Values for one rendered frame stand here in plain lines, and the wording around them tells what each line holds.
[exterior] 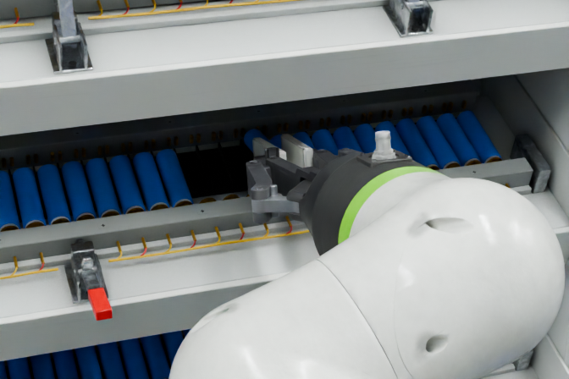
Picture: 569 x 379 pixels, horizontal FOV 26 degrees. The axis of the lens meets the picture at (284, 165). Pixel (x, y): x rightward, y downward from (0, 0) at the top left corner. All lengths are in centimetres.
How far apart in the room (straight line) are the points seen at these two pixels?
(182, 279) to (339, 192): 24
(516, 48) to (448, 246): 38
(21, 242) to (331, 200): 30
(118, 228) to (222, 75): 16
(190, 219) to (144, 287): 7
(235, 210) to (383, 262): 37
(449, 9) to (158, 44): 24
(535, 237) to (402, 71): 33
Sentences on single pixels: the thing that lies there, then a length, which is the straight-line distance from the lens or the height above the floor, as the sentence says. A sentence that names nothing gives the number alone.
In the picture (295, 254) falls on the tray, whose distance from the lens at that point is 102.
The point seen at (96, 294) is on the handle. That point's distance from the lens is 93.
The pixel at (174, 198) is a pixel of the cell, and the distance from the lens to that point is 103.
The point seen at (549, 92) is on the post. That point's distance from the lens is 112.
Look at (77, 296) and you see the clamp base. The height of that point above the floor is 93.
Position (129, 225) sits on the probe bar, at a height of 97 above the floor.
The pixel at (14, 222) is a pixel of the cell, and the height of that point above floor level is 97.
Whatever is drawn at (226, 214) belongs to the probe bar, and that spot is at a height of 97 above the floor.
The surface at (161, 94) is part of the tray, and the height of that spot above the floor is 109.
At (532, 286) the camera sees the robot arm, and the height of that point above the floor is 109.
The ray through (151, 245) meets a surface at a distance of 101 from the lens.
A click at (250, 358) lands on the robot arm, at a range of 64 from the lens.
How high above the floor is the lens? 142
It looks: 24 degrees down
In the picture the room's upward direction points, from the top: straight up
